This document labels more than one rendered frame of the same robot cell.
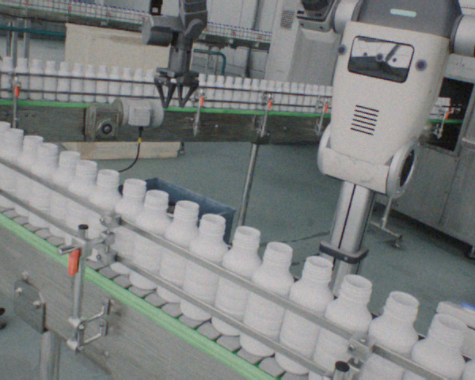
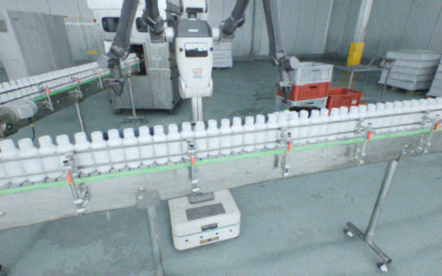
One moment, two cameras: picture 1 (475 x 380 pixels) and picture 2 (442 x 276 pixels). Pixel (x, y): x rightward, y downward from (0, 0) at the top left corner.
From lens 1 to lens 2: 0.80 m
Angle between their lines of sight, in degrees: 46
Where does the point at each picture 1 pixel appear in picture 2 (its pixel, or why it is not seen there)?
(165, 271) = (214, 145)
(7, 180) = (105, 157)
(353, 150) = (196, 85)
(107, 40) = not seen: outside the picture
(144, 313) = (214, 162)
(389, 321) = (283, 120)
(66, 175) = (147, 136)
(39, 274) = (152, 182)
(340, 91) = (185, 66)
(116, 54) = not seen: outside the picture
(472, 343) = not seen: hidden behind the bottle
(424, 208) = (145, 102)
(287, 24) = (3, 29)
